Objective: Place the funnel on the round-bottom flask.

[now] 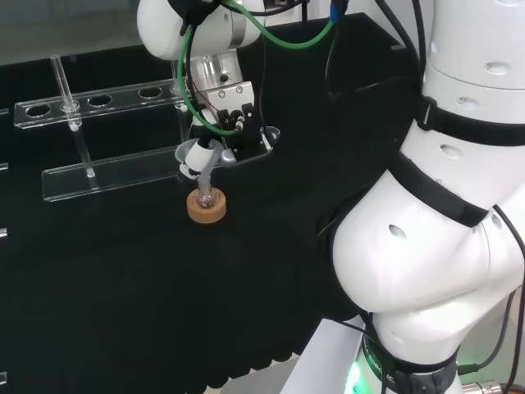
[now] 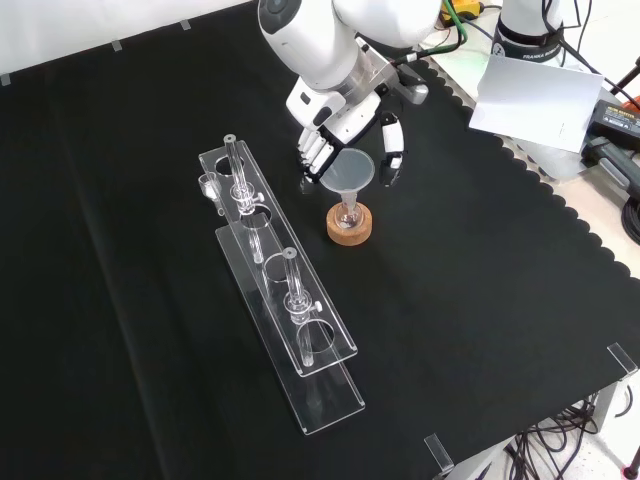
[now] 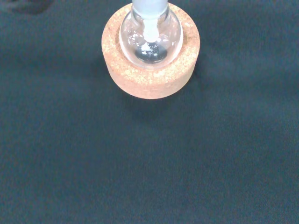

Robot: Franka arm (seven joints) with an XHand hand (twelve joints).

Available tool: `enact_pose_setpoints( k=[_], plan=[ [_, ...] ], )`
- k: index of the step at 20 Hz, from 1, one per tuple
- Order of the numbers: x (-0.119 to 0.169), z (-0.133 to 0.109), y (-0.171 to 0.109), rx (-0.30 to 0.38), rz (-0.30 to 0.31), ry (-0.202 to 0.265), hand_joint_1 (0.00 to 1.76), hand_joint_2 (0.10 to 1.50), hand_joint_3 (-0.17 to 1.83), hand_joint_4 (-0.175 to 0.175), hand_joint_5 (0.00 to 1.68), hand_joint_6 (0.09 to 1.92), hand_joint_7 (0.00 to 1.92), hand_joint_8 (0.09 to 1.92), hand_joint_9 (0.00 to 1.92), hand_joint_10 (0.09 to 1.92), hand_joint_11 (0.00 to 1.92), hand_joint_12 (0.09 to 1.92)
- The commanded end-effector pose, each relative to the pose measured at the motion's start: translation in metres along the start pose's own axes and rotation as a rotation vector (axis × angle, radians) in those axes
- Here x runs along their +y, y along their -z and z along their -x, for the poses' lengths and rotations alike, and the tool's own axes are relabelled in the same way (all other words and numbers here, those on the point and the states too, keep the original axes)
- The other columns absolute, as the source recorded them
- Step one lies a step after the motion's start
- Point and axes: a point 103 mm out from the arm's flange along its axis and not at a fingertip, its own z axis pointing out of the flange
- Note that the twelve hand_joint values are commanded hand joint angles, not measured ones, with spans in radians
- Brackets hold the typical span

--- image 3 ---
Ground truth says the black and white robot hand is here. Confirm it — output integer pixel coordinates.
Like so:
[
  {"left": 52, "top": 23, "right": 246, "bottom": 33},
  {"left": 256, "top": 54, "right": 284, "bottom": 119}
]
[{"left": 0, "top": 0, "right": 50, "bottom": 14}]

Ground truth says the clear round-bottom glass flask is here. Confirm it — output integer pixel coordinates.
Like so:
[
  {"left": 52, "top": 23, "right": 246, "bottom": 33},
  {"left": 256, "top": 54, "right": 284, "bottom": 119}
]
[{"left": 119, "top": 0, "right": 183, "bottom": 70}]

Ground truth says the black bench cloth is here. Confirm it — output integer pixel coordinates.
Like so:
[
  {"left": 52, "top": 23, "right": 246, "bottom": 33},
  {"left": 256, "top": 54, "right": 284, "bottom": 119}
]
[{"left": 0, "top": 0, "right": 299, "bottom": 224}]

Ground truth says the cork ring flask support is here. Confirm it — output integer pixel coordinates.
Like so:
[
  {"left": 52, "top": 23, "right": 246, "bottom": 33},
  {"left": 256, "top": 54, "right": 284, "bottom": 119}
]
[{"left": 100, "top": 2, "right": 200, "bottom": 100}]

